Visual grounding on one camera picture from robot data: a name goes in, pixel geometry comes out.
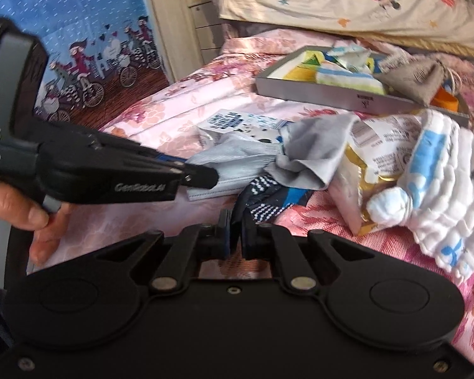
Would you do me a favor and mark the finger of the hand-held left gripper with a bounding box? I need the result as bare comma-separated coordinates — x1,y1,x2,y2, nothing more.
102,135,189,167
158,163,219,190

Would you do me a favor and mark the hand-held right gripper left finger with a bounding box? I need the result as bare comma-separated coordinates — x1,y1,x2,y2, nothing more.
95,208,233,291

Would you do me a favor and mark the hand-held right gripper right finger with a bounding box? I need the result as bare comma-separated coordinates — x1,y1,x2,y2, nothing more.
241,215,358,291

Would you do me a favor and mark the light blue-grey cloth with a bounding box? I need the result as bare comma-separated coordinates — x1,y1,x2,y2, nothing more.
185,133,285,202

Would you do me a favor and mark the dark dotted sock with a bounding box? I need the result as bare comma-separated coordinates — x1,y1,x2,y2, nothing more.
231,177,313,226

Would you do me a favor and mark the grey cardboard box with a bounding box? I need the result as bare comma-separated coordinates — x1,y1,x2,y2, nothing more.
255,45,471,127

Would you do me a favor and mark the orange yellow striped towel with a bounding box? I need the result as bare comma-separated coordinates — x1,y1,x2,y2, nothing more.
315,45,388,94

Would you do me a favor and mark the beige drawstring pouch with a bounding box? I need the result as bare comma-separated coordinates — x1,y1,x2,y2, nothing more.
373,60,459,105

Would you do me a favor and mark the person's left hand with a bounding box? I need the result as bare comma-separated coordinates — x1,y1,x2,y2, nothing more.
0,182,75,265

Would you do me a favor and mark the pink floral bedsheet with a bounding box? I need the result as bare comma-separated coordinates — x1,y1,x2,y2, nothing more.
43,27,474,368

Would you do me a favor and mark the white blue carton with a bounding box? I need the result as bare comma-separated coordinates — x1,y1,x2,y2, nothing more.
197,109,297,148

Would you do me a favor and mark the grey cloth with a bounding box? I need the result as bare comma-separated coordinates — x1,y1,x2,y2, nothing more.
264,114,360,191

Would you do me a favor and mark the grey drawer cabinet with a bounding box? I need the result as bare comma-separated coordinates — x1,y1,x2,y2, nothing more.
187,0,226,64

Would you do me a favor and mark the blue yellow green towel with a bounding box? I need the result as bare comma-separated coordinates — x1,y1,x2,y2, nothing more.
274,49,325,83

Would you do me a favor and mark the blue cyclist printed cloth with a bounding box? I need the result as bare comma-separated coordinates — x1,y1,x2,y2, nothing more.
0,0,170,131

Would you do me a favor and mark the snack packet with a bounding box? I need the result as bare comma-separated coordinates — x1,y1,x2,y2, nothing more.
332,112,423,235

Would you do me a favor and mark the white cloth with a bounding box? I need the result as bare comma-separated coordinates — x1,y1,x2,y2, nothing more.
348,49,380,74

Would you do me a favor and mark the cartoon printed pillow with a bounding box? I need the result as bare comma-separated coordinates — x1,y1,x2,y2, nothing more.
203,0,474,54

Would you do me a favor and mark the white quilted gauze towel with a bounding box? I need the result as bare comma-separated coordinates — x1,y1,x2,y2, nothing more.
365,108,474,285

